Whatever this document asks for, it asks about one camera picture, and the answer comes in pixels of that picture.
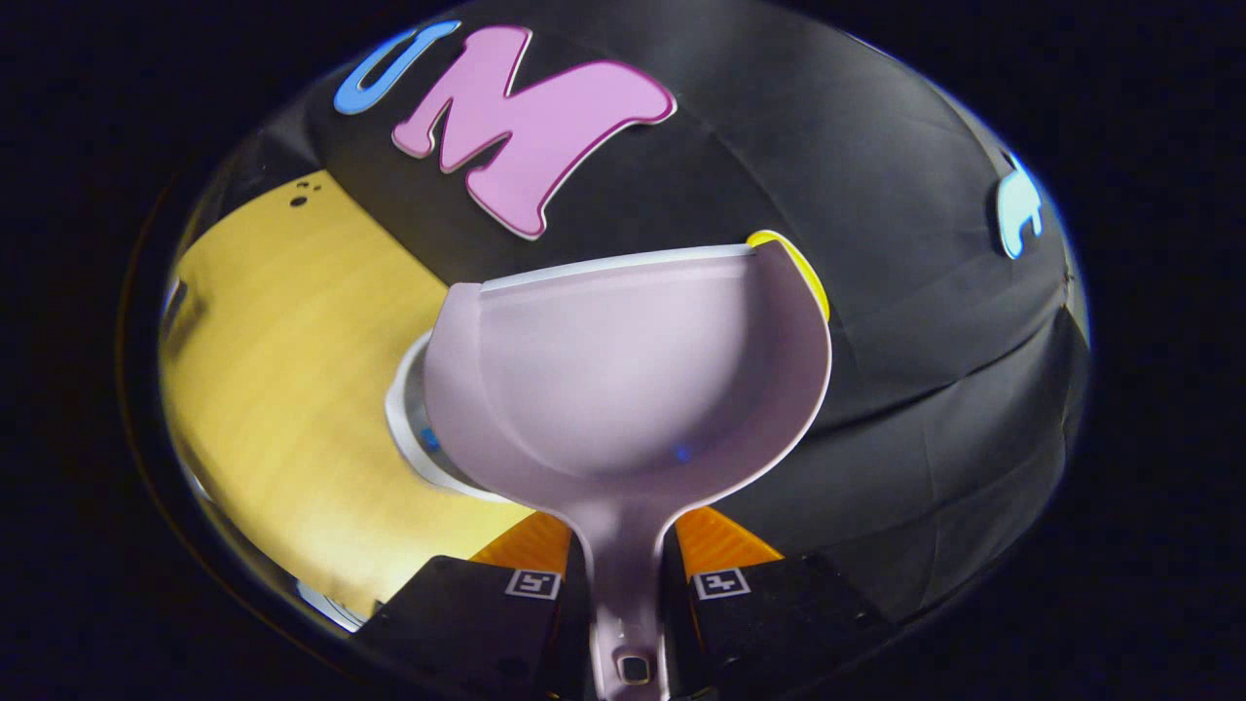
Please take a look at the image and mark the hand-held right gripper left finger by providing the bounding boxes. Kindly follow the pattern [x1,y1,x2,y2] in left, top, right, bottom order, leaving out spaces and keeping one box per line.
[355,511,591,701]

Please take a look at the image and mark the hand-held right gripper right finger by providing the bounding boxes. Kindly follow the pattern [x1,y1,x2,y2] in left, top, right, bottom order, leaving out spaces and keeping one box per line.
[662,506,893,701]

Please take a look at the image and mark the white ribbed garbage bin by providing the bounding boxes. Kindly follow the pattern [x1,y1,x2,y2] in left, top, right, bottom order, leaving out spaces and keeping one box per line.
[384,329,532,504]

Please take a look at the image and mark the pink dustpan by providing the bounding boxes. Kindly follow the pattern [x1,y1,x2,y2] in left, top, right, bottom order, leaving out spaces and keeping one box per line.
[422,240,834,701]

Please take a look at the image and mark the wooden desktop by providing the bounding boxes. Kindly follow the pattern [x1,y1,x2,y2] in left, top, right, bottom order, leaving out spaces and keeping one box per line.
[159,170,536,624]

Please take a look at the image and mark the black backdrop cloth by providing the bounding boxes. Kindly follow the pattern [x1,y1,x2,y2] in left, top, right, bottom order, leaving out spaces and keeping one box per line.
[195,0,1093,624]

